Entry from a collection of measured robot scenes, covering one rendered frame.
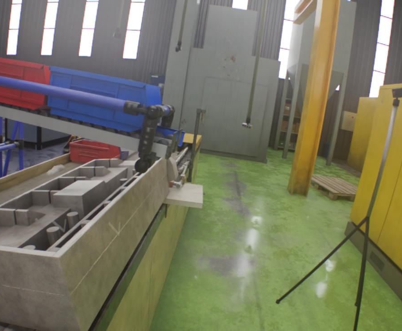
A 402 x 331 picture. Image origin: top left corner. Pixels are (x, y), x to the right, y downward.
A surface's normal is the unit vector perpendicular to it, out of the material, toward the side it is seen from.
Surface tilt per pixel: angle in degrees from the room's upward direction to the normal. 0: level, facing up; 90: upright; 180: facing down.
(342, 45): 90
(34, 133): 90
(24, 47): 90
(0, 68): 92
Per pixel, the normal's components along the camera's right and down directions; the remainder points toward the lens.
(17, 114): -0.06, 0.23
